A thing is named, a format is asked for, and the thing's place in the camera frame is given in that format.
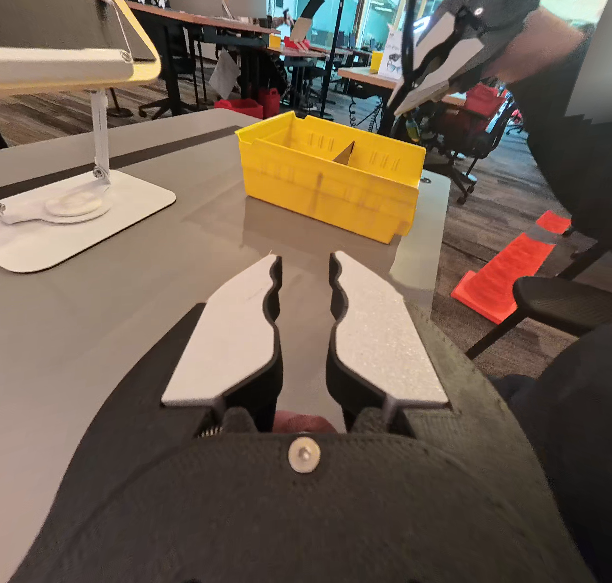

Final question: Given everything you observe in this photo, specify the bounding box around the person's right hand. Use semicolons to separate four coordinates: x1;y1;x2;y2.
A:
496;9;586;83

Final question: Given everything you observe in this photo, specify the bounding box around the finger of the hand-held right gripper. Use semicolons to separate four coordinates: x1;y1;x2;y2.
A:
392;38;490;117
413;7;479;78

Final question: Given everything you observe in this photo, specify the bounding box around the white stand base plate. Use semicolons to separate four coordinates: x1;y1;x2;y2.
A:
0;0;178;275

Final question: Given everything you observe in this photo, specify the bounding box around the yellow plastic bin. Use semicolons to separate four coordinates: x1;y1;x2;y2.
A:
237;112;427;245

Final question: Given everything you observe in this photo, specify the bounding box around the black chair with armrest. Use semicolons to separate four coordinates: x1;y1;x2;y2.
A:
466;277;612;359

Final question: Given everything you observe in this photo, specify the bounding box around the black braided hdmi cable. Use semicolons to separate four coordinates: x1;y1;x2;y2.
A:
400;0;427;86

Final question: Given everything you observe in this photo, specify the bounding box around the orange traffic cone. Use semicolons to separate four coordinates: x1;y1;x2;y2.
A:
452;210;572;323

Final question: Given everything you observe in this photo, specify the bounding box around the person's right forearm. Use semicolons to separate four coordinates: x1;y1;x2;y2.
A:
517;28;612;244

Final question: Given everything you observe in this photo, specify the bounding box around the background wooden desk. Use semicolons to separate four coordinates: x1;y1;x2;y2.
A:
337;65;469;107
125;0;280;115

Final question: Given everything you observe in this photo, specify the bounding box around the red plastic bin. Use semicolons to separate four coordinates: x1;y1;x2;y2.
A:
213;98;264;121
259;88;284;120

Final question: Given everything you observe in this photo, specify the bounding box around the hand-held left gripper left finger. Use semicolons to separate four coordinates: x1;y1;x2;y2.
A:
161;253;284;411

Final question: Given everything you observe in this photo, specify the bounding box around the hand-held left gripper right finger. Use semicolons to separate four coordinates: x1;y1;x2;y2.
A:
327;251;450;431

